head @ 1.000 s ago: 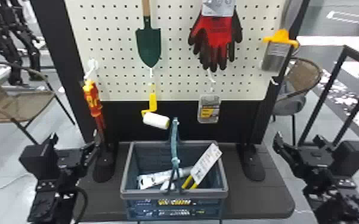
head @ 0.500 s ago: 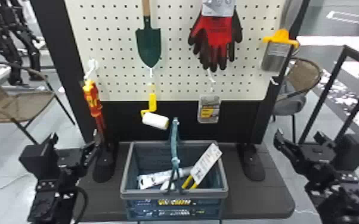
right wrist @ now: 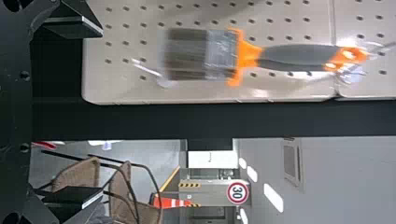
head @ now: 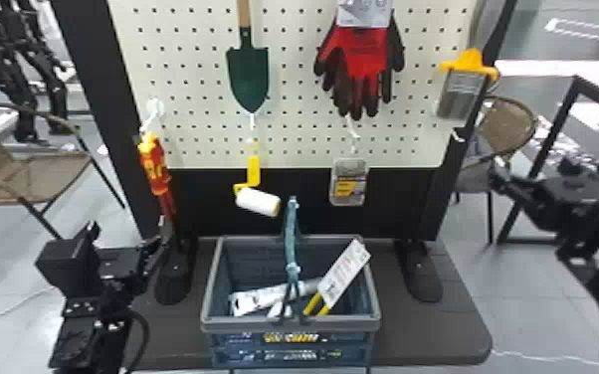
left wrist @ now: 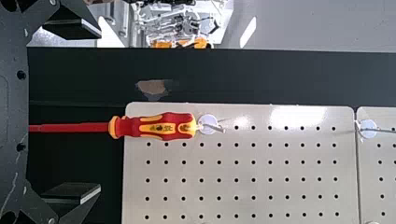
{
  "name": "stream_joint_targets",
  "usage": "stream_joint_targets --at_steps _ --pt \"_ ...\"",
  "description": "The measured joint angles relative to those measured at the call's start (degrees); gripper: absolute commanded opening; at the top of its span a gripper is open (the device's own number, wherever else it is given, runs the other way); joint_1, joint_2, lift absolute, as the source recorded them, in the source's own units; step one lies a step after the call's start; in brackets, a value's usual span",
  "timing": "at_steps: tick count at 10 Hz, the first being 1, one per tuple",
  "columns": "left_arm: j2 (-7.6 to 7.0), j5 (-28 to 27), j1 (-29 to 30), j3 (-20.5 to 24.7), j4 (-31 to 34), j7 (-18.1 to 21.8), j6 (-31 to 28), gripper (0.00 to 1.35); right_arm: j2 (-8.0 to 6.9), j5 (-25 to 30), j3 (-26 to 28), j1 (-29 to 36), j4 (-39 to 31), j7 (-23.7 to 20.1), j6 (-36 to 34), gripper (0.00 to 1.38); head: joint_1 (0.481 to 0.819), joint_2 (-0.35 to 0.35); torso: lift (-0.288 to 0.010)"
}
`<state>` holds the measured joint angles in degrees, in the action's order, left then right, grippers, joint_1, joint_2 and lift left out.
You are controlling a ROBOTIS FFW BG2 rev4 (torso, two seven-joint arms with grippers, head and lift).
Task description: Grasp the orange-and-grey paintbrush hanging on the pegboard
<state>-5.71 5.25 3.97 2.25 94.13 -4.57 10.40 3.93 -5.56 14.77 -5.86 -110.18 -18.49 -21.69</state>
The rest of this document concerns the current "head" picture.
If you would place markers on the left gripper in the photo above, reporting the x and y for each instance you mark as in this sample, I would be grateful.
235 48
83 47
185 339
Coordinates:
119 271

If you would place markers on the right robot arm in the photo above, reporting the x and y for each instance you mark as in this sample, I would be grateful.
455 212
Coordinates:
581 219

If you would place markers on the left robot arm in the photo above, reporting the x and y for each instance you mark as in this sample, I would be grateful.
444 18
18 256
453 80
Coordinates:
88 339

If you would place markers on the red and yellow screwdriver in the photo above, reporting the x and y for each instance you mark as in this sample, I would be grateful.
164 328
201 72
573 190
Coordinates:
156 169

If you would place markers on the blue basket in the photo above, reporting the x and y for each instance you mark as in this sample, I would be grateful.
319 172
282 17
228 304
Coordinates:
216 313

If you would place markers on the white tool packet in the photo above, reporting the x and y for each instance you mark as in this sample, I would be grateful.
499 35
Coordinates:
255 300

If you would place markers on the yellow paint roller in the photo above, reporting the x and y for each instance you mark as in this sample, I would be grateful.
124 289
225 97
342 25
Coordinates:
258 200

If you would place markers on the beige mesh chair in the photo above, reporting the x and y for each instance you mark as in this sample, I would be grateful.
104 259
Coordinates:
508 128
17 172

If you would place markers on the white pegboard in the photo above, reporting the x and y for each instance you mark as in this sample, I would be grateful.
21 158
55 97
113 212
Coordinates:
299 136

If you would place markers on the green garden trowel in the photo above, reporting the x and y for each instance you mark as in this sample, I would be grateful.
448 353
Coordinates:
248 78

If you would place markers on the grey packet with yellow label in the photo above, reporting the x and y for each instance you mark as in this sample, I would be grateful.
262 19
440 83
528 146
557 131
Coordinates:
348 183

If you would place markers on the red and black gloves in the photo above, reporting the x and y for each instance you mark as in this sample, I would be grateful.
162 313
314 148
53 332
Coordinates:
357 62

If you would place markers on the black framed side table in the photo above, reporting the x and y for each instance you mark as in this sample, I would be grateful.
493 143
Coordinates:
566 125

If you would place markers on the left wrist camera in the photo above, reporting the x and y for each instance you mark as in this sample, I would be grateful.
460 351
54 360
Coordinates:
67 263

